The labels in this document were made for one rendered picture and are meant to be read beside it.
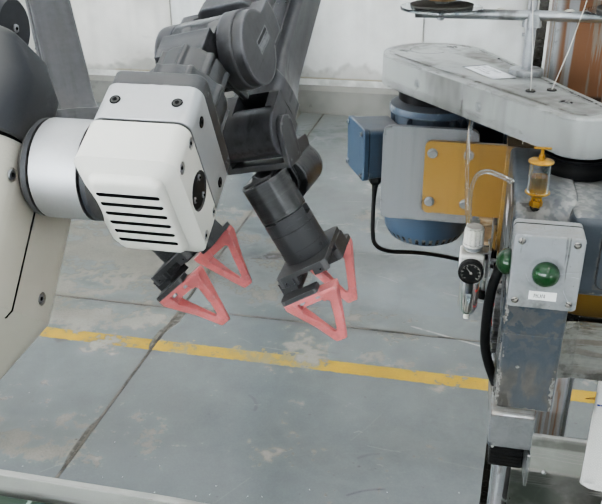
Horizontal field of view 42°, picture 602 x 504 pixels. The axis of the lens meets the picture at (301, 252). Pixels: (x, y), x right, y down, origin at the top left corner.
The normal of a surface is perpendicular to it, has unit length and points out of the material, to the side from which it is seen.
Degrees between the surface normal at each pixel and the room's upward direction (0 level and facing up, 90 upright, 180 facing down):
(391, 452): 0
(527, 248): 90
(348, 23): 90
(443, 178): 90
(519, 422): 90
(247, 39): 77
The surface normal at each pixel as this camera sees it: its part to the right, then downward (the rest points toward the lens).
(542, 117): -0.90, 0.19
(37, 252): 0.98, 0.09
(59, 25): 0.33, -0.50
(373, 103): -0.22, 0.42
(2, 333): 0.73, 0.61
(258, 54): 0.91, -0.07
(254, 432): 0.00, -0.90
